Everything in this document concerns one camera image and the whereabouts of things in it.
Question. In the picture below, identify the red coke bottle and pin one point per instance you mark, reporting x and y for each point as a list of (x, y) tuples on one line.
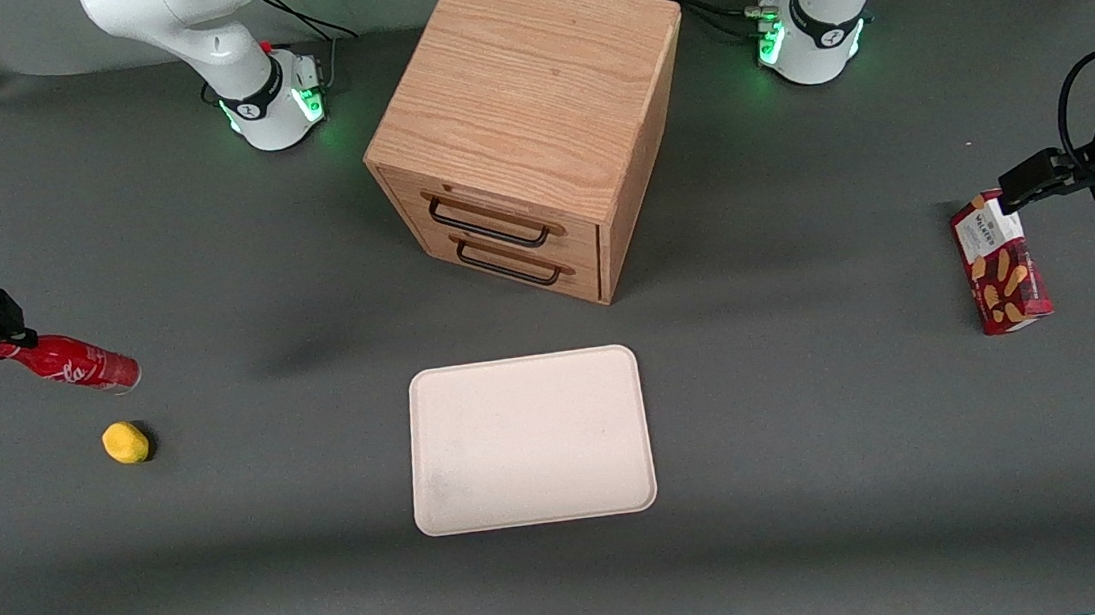
[(76, 365)]

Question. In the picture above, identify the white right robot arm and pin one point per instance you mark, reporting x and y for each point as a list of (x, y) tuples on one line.
[(210, 39)]

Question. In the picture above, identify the cream plastic tray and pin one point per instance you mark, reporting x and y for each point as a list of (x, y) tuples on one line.
[(530, 440)]

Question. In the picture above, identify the red tartan shortbread box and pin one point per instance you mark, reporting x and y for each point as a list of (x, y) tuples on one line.
[(1006, 273)]

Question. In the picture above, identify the yellow lemon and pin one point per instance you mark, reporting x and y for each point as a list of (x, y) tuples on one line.
[(126, 443)]

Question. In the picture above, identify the wooden two-drawer cabinet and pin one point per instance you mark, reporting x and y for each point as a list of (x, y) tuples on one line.
[(535, 78)]

